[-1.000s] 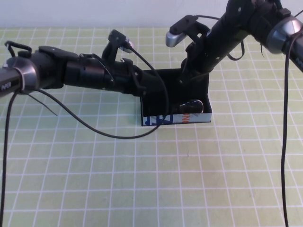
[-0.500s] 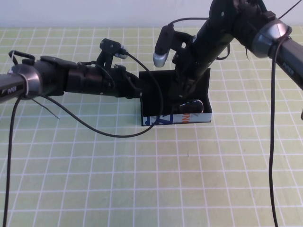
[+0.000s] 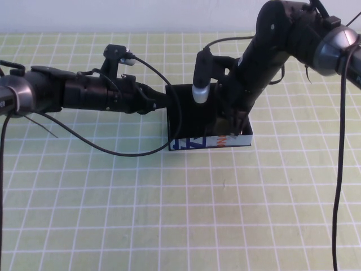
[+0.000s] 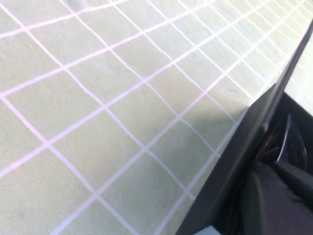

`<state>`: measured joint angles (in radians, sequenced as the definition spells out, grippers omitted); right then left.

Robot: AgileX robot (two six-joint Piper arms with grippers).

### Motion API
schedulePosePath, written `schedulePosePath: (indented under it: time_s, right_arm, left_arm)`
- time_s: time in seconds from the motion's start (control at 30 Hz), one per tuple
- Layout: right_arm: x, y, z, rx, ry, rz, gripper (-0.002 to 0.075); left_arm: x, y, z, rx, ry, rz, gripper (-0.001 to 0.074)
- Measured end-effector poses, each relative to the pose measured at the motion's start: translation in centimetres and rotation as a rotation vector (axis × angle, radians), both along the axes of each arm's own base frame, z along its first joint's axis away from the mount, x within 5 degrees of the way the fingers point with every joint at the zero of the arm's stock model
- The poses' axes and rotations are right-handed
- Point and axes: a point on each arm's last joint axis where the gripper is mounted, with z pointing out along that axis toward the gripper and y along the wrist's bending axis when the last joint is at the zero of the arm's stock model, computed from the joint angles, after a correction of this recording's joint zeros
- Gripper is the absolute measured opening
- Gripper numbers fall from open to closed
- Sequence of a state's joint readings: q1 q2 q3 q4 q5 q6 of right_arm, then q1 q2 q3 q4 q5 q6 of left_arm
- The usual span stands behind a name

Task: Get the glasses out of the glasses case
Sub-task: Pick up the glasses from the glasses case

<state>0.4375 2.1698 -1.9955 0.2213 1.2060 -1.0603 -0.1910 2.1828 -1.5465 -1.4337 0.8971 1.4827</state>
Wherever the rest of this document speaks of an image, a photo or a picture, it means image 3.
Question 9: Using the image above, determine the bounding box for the black glasses case printed front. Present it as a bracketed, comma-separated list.
[165, 83, 253, 152]

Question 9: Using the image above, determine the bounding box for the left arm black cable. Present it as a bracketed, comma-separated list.
[0, 55, 183, 226]

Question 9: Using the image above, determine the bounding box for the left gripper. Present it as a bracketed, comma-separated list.
[112, 75, 170, 116]

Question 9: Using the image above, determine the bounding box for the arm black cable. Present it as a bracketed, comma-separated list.
[204, 35, 355, 271]
[0, 55, 183, 226]

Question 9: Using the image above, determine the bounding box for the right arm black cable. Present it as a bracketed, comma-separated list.
[204, 35, 355, 271]

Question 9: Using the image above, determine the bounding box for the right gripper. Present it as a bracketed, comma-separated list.
[214, 75, 265, 136]

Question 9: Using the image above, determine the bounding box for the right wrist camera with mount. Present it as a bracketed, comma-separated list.
[191, 47, 235, 105]

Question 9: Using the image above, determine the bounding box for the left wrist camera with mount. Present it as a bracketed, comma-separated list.
[103, 44, 137, 78]

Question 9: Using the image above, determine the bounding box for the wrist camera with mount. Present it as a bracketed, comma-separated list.
[103, 44, 137, 78]
[191, 47, 235, 105]

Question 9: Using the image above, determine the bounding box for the green checked tablecloth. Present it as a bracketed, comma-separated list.
[0, 31, 361, 271]

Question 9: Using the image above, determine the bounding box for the white zip tie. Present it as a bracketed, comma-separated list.
[8, 87, 21, 113]

